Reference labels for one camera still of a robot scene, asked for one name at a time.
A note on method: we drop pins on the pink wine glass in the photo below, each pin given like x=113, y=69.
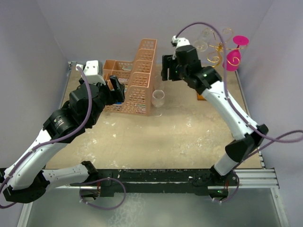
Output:
x=233, y=58

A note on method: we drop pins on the clear flute wine glass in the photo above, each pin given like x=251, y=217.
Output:
x=159, y=84

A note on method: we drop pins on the wooden rack base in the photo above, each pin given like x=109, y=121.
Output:
x=200, y=97

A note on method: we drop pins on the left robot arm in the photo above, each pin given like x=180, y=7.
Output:
x=27, y=180

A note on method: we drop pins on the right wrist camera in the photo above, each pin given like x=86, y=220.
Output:
x=179, y=42

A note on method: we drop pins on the peach plastic file organizer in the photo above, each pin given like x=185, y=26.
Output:
x=137, y=76

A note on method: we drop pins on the clear round wine glass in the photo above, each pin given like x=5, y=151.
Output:
x=158, y=99

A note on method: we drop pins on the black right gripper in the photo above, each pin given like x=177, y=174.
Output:
x=166, y=59

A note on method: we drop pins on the clear wine glass back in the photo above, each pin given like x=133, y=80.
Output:
x=200, y=45

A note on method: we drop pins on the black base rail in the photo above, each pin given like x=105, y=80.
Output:
x=200, y=182

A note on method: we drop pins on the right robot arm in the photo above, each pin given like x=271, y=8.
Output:
x=206, y=81

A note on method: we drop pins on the clear wine glass far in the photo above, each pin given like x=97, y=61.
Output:
x=206, y=35

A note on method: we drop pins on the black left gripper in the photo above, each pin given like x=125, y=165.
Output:
x=114, y=96

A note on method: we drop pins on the gold wire wine glass rack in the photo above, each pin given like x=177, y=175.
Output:
x=216, y=57

